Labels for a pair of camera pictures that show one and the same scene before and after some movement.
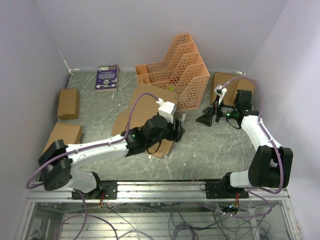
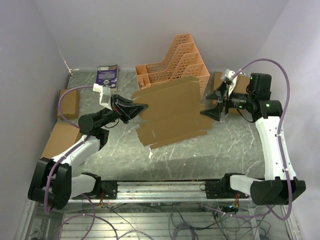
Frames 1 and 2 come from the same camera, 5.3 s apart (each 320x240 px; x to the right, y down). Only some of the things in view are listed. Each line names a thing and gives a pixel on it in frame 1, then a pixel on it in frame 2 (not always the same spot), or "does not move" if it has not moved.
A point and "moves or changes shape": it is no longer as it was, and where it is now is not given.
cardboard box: (147, 107) moves or changes shape
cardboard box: (68, 104) does not move
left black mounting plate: (109, 188) does not move
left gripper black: (173, 134) to (128, 109)
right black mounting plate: (220, 190) does not move
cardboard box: (219, 78) does not move
